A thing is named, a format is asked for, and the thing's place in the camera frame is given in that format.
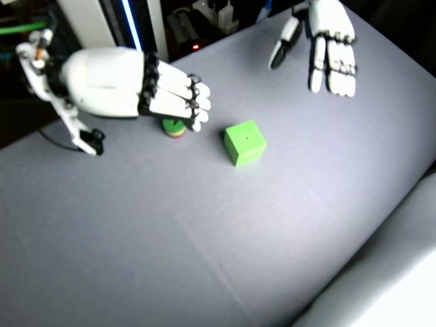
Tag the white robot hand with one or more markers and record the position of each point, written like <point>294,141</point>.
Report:
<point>102,81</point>
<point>327,17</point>

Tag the green cube block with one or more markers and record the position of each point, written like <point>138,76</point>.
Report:
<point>247,141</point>

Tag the white cabinet with blue light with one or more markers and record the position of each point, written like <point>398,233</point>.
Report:
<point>85,20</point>

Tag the black box with red light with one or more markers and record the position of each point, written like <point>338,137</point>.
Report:
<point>195,47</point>

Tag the white power adapter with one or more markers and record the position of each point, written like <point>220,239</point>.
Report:
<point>223,15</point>

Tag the grey table cloth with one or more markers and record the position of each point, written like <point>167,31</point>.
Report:
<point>204,221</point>

